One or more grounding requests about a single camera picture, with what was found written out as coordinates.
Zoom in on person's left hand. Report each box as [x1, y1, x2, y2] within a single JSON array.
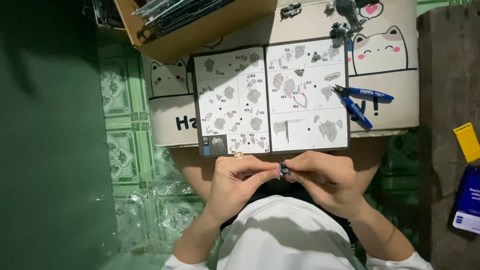
[[203, 154, 283, 226]]

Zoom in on person's right hand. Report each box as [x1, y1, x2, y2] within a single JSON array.
[[284, 151, 366, 220]]

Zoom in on person's white shirt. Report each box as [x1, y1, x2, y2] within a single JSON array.
[[162, 195, 435, 270]]

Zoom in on clear plastic bag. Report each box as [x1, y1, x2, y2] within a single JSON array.
[[95, 180, 211, 256]]

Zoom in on open instruction booklet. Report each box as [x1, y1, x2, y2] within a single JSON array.
[[190, 36, 352, 157]]

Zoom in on cat print folding table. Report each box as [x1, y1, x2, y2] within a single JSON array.
[[141, 0, 420, 148]]

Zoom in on blue packet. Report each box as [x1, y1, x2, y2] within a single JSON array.
[[452, 165, 480, 235]]

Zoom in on yellow card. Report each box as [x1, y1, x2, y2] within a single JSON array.
[[452, 122, 480, 163]]

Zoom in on small dark model assembly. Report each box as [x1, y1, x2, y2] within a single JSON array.
[[329, 22, 350, 40]]

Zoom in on grey model assembly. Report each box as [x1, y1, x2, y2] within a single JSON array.
[[325, 0, 369, 28]]

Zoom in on cardboard box of part runners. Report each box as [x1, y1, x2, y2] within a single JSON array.
[[112, 0, 279, 64]]

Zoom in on dark grey model piece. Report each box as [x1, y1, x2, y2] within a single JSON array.
[[280, 3, 303, 19]]

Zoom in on blue handled nippers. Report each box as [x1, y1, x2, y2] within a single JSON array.
[[332, 85, 395, 130]]

